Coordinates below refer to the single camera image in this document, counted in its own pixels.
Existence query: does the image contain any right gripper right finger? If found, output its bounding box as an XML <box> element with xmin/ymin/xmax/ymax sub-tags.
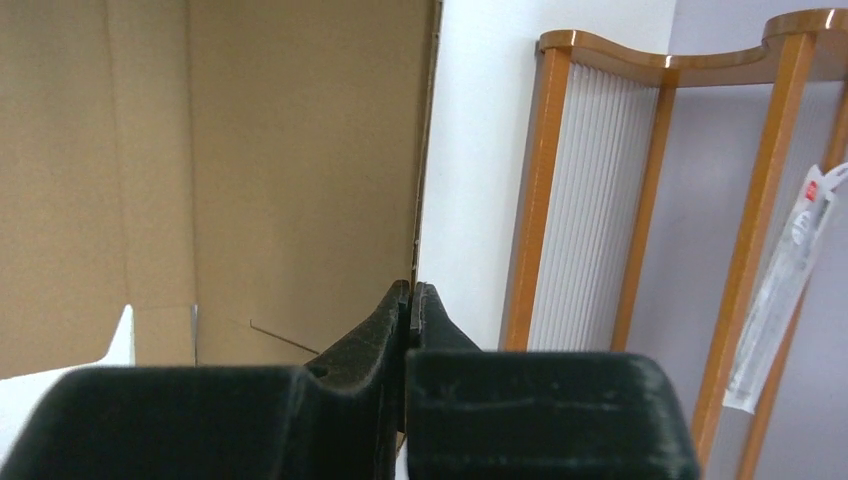
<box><xmin>405</xmin><ymin>283</ymin><xmax>701</xmax><ymax>479</ymax></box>

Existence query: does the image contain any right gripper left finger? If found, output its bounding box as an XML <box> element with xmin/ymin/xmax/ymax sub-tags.
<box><xmin>1</xmin><ymin>280</ymin><xmax>410</xmax><ymax>479</ymax></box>

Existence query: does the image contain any orange wooden shelf rack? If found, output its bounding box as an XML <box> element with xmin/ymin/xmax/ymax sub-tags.
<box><xmin>501</xmin><ymin>6</ymin><xmax>847</xmax><ymax>465</ymax></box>

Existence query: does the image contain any brown cardboard box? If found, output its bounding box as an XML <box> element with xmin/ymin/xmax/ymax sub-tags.
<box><xmin>1</xmin><ymin>1</ymin><xmax>441</xmax><ymax>378</ymax></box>

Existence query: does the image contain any white flat package middle shelf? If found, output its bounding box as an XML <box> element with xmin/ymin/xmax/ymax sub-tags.
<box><xmin>723</xmin><ymin>163</ymin><xmax>847</xmax><ymax>414</ymax></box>

